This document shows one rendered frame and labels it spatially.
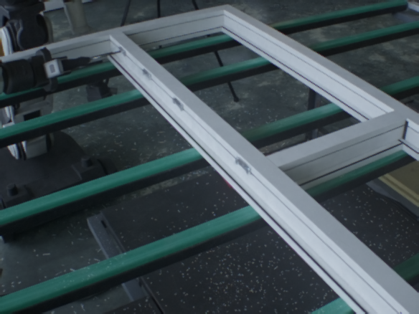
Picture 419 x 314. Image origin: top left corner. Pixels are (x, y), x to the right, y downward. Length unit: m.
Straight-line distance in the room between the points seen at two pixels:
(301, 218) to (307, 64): 0.67
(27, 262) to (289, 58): 1.35
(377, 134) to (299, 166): 0.22
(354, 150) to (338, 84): 0.30
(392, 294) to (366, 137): 0.46
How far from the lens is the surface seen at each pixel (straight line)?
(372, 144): 1.24
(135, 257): 0.99
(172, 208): 1.51
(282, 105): 3.19
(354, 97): 1.42
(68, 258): 2.27
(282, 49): 1.63
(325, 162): 1.16
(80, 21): 2.04
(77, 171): 2.37
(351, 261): 0.90
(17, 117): 2.23
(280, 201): 1.02
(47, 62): 1.51
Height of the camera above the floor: 1.56
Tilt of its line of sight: 34 degrees down
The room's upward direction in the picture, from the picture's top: 1 degrees counter-clockwise
